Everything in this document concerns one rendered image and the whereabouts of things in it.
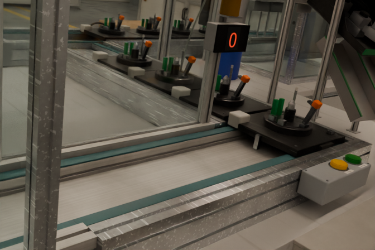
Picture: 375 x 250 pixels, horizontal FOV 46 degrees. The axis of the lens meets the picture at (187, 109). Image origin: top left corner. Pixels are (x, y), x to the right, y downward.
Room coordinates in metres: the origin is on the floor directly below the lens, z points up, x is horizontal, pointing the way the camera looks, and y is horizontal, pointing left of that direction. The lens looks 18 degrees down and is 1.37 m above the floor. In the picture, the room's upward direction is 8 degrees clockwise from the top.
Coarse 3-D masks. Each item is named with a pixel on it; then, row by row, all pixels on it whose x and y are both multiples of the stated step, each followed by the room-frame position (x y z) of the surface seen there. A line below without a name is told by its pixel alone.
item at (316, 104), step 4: (308, 100) 1.16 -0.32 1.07; (316, 100) 1.15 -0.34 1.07; (312, 104) 1.15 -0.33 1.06; (316, 104) 1.14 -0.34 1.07; (320, 104) 1.14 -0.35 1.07; (312, 108) 1.15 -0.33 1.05; (316, 108) 1.14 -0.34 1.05; (308, 112) 1.16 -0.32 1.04; (312, 112) 1.15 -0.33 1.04; (308, 116) 1.15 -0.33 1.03; (304, 120) 1.16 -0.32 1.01; (308, 120) 1.16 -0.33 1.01
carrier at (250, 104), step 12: (216, 84) 1.42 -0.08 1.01; (228, 84) 1.38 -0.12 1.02; (216, 96) 1.33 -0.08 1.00; (228, 96) 1.37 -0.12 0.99; (240, 96) 1.39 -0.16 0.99; (216, 108) 1.28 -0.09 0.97; (228, 108) 1.30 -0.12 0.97; (240, 108) 1.32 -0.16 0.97; (252, 108) 1.34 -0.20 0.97; (264, 108) 1.36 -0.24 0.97
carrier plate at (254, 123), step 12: (252, 120) 1.22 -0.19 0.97; (252, 132) 1.14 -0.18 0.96; (264, 132) 1.13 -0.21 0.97; (276, 132) 1.14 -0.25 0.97; (312, 132) 1.19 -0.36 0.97; (324, 132) 1.20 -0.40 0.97; (336, 132) 1.22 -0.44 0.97; (276, 144) 1.08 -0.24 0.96; (288, 144) 1.07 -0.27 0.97; (300, 144) 1.08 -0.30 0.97; (312, 144) 1.09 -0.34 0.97; (336, 144) 1.17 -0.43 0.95
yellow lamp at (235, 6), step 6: (222, 0) 1.14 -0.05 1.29; (228, 0) 1.13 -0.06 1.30; (234, 0) 1.13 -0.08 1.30; (240, 0) 1.14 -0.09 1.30; (222, 6) 1.14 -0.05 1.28; (228, 6) 1.13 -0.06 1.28; (234, 6) 1.13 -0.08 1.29; (240, 6) 1.15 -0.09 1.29; (222, 12) 1.14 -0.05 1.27; (228, 12) 1.13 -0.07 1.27; (234, 12) 1.13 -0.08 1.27
